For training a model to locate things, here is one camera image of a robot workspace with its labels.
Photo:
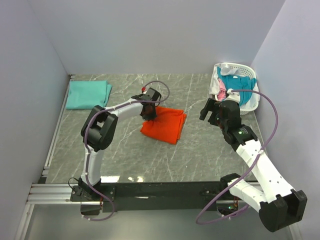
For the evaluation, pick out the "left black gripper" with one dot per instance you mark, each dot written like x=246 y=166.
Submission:
x=149 y=113

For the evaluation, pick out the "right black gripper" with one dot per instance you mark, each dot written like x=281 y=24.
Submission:
x=213 y=110

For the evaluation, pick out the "orange t shirt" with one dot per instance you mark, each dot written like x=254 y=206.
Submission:
x=167 y=126

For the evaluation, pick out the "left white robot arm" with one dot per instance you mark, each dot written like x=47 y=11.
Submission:
x=99 y=129

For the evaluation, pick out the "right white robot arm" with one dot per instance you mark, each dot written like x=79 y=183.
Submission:
x=278 y=204

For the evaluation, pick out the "pink garment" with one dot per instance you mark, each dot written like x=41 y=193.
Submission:
x=222 y=91

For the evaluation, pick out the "blue garment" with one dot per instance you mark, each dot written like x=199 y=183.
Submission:
x=237 y=82

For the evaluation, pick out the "white garment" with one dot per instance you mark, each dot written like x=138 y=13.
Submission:
x=225 y=69

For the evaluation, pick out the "white laundry basket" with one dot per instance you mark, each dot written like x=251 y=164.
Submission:
x=248 y=101

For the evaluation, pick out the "folded teal t shirt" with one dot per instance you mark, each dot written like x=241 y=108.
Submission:
x=84 y=95

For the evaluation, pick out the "black base beam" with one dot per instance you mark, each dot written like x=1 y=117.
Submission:
x=139 y=196

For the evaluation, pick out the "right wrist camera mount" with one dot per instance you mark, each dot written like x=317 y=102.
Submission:
x=230 y=95

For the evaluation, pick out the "aluminium frame rail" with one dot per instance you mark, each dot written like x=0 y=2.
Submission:
x=42 y=193

